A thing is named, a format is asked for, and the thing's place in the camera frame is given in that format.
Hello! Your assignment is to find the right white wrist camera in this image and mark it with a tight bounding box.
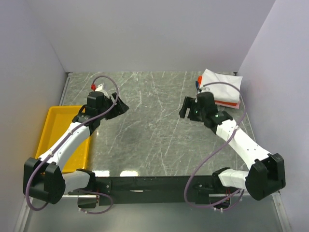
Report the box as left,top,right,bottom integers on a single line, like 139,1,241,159
197,87,211,94

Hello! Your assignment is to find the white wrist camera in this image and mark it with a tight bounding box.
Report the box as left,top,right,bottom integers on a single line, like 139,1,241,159
197,87,211,94
91,84,108,96

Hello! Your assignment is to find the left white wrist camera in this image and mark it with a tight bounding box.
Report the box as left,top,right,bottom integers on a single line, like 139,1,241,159
91,84,108,96

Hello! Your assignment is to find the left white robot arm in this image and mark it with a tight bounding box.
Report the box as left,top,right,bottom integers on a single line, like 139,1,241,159
23,91,129,204

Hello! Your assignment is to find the white t shirt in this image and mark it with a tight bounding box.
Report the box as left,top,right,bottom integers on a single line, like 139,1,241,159
201,69,243,103

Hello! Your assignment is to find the aluminium frame rail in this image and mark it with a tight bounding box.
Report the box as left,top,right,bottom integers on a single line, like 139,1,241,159
15,194,291,232

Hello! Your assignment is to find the folded orange t shirt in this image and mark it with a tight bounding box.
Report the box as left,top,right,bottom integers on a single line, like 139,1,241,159
197,76,229,107

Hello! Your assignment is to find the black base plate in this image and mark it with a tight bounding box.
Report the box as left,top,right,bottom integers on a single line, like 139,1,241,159
83,175,237,205

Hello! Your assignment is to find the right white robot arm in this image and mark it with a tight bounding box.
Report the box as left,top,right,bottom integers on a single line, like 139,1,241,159
179,92,286,201

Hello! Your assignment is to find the yellow plastic tray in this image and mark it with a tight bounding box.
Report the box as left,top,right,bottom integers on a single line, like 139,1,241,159
34,105,95,174

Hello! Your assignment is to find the folded pink t shirt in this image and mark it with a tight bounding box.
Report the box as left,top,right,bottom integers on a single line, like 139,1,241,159
227,101,240,109

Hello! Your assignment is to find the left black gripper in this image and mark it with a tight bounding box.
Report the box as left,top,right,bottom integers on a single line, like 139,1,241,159
98,92,129,120

